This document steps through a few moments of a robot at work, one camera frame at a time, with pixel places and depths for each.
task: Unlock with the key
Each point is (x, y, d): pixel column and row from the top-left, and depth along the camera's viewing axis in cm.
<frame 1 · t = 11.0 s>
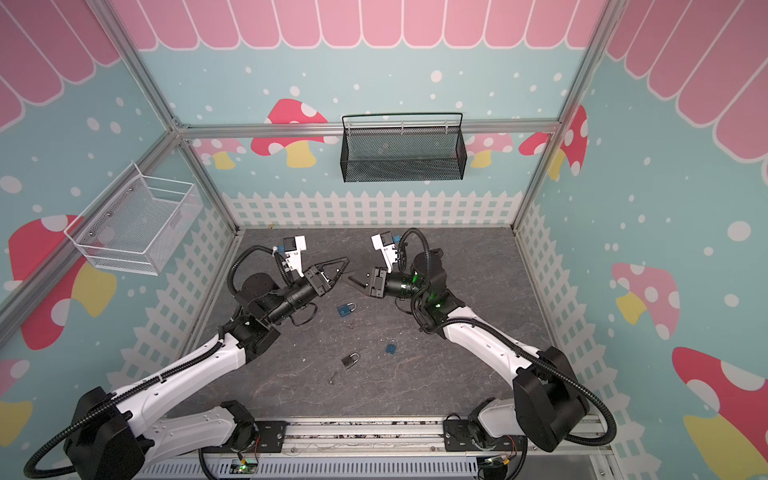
left hand: (350, 267, 67), fingers closed
right hand: (343, 279, 66), fingers open
dark grey padlock: (351, 359, 89), on the table
small silver key: (331, 381, 84), on the table
small blue padlock: (391, 348, 91), on the table

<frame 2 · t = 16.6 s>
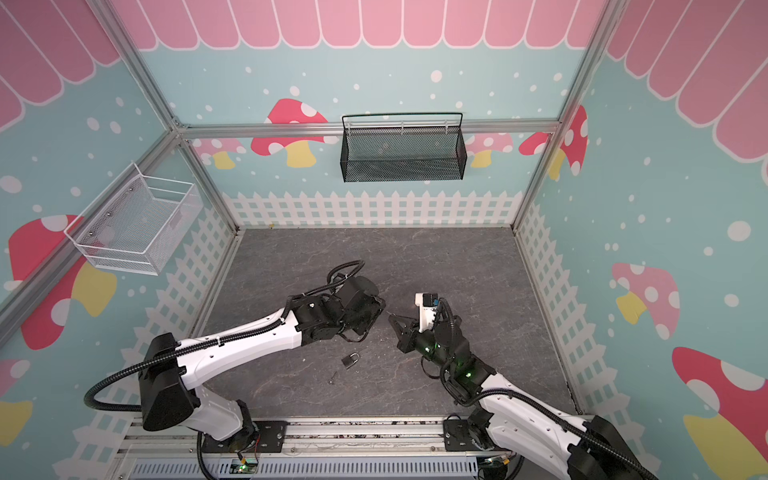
left hand: (386, 308, 77), fingers closed
right hand: (387, 319, 75), fingers closed
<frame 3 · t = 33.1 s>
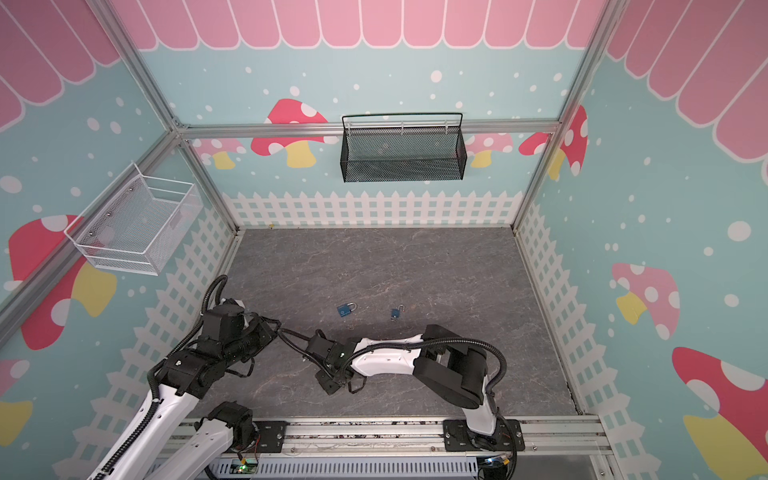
left hand: (277, 332, 77), fingers open
right hand: (326, 380, 83), fingers closed
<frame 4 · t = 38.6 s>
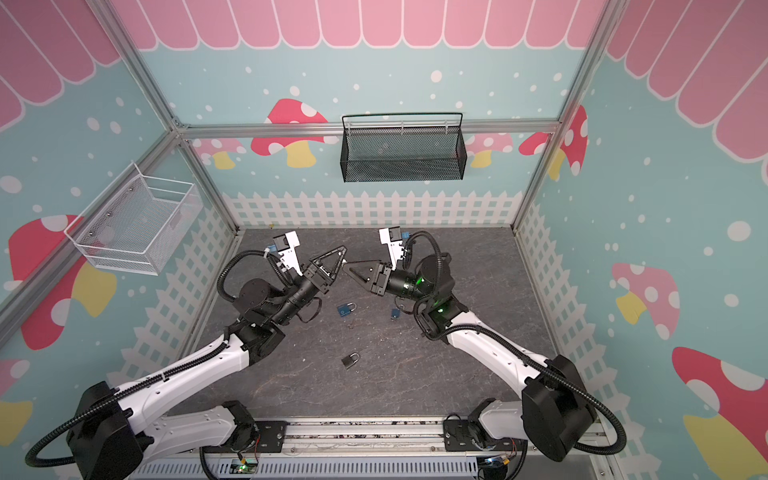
left hand: (349, 255, 64), fingers closed
right hand: (343, 271, 62), fingers closed
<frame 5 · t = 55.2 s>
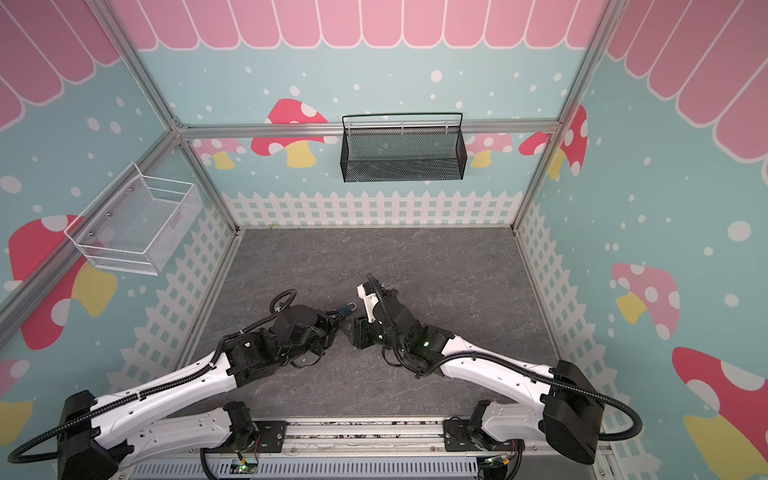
left hand: (345, 320, 75), fingers open
right hand: (342, 324, 72), fingers open
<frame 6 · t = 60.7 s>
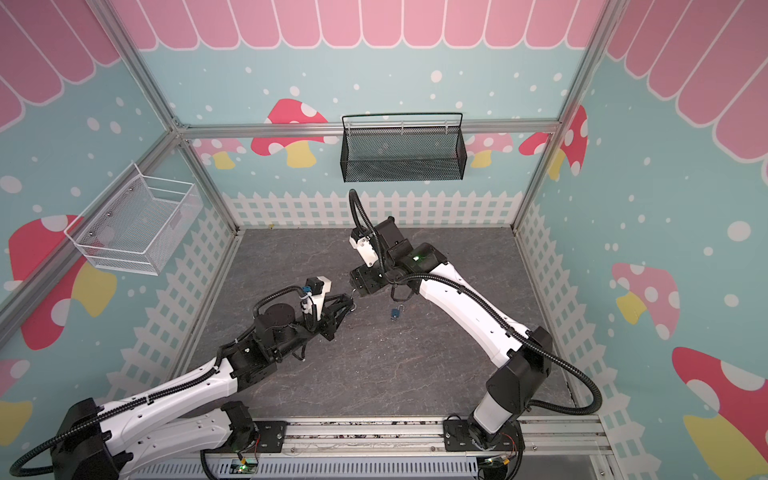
left hand: (346, 305, 74), fingers open
right hand: (362, 274, 75), fingers open
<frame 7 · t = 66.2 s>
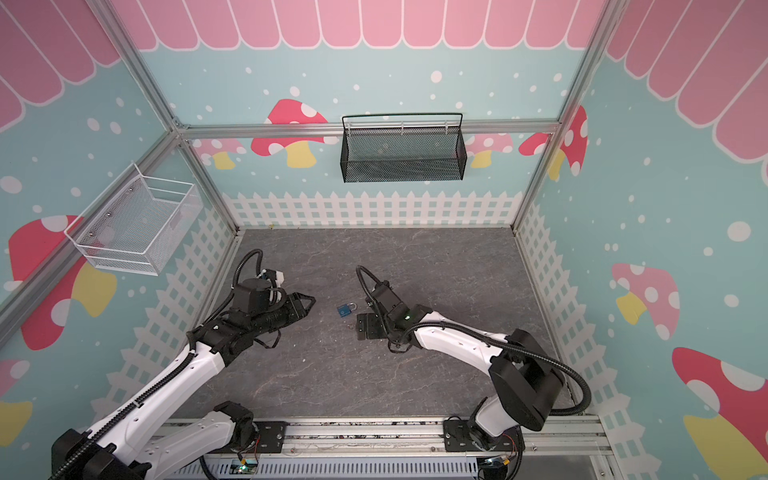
left hand: (309, 308, 80), fingers open
right hand: (366, 325, 84), fingers open
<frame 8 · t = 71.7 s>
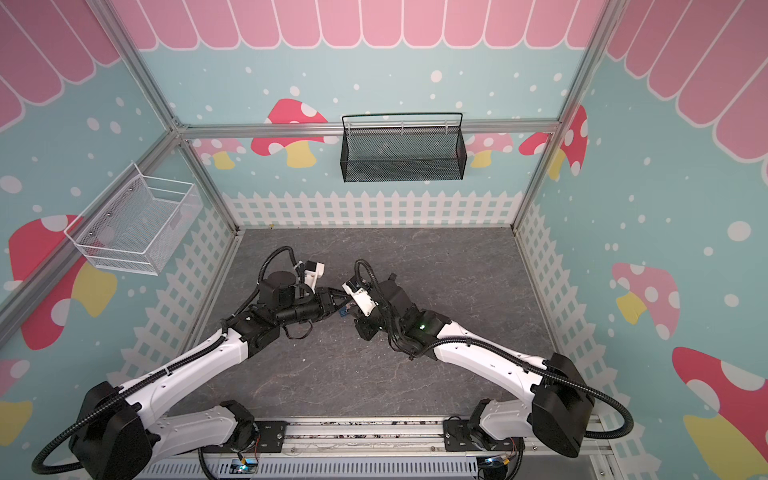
left hand: (351, 303, 75), fingers open
right hand: (349, 309, 75), fingers closed
